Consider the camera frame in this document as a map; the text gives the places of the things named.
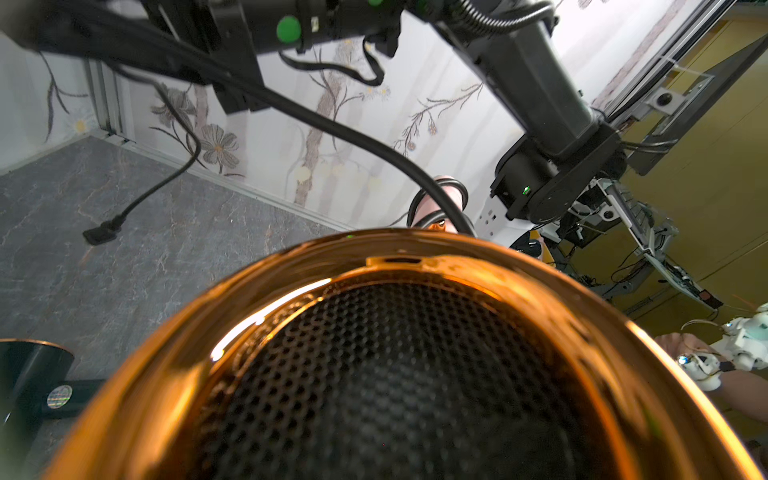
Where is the pink hair dryer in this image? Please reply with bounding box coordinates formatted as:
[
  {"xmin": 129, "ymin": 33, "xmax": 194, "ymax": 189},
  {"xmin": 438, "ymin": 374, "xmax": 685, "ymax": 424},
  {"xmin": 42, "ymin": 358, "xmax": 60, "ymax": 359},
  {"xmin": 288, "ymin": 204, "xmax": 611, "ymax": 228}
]
[{"xmin": 47, "ymin": 228, "xmax": 761, "ymax": 479}]

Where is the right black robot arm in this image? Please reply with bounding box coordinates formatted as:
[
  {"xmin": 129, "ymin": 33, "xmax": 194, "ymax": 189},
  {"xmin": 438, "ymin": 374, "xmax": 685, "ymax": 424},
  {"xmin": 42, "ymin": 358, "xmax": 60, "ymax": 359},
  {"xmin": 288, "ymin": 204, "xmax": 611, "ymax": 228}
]
[{"xmin": 168, "ymin": 1, "xmax": 627, "ymax": 228}]

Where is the dark green hair dryer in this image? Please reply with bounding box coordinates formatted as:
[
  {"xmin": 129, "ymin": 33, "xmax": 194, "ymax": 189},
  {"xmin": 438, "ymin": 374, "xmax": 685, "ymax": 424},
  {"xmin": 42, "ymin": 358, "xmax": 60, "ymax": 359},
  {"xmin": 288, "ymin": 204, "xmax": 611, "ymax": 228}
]
[{"xmin": 1, "ymin": 339, "xmax": 105, "ymax": 450}]

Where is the black monitor on stand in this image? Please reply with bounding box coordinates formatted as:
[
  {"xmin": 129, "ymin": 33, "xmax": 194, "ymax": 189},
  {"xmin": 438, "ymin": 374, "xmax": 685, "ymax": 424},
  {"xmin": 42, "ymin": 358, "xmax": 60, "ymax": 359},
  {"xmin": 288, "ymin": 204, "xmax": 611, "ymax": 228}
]
[{"xmin": 611, "ymin": 36, "xmax": 767, "ymax": 176}]

